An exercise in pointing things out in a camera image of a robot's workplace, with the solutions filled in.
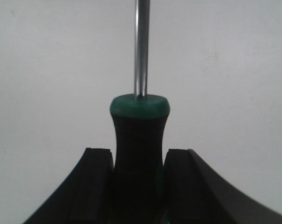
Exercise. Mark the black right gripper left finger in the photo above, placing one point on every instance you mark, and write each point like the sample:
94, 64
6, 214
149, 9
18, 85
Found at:
84, 196

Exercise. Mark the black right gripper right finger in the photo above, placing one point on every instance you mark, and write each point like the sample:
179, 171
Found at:
196, 194

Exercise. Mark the black green screwdriver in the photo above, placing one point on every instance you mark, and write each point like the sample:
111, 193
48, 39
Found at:
139, 120

